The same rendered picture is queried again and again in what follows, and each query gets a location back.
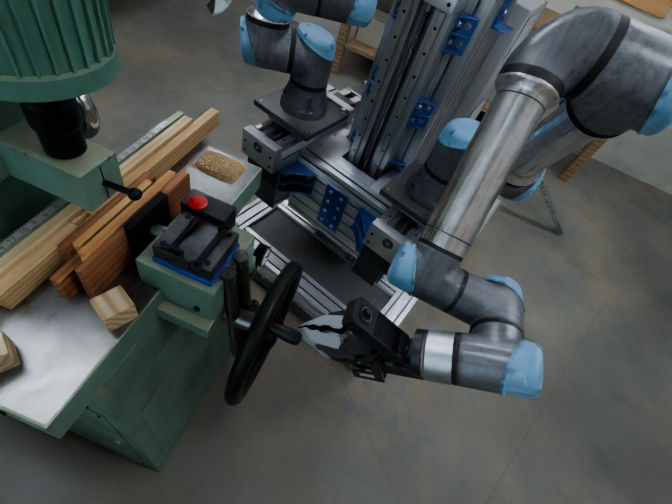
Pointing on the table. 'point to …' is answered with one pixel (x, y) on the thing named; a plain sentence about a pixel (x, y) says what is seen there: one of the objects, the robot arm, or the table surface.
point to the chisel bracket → (84, 183)
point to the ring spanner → (209, 248)
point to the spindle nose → (57, 127)
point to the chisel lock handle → (124, 190)
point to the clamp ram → (147, 224)
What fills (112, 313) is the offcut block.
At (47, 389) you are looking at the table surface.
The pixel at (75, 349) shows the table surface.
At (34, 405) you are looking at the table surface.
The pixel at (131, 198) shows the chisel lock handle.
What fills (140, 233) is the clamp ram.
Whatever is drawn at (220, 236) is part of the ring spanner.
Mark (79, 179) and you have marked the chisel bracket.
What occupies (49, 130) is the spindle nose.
